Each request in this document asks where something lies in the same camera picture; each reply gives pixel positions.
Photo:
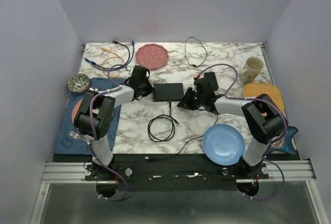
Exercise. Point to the yellow woven mat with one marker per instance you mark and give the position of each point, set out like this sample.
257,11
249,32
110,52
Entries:
255,89

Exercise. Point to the blue star-shaped dish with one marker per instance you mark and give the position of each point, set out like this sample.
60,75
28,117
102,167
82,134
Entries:
285,145

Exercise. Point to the cream ceramic mug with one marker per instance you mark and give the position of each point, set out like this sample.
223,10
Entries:
252,67

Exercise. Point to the patterned small bowl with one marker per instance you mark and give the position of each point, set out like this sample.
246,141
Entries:
78,83

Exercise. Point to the metal spoon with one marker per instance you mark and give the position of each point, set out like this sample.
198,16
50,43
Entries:
94,89

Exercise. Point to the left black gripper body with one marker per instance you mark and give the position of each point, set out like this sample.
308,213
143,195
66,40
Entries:
147,88

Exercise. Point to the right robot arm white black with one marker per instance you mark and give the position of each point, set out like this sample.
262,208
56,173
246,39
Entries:
265,121

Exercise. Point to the pink cream plate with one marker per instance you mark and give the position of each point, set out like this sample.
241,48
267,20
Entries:
77,110

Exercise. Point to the metal fork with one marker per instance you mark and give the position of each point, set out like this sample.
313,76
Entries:
77,136

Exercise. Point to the aluminium mounting rail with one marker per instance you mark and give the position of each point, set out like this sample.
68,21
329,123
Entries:
75,173

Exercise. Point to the pink dotted plate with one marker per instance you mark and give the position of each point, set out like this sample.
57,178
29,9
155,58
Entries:
152,56

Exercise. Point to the blue fabric placemat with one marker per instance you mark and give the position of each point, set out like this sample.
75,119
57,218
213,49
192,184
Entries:
66,144

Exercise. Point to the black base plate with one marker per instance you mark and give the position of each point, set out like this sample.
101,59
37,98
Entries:
174,173

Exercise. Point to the black network switch box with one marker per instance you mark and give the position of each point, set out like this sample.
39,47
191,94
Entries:
168,92

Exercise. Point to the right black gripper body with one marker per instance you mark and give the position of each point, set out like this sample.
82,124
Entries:
200,99

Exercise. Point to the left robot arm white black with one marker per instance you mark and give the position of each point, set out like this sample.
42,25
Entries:
94,116

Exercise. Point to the blue plastic plate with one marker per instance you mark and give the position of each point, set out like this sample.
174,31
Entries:
223,144

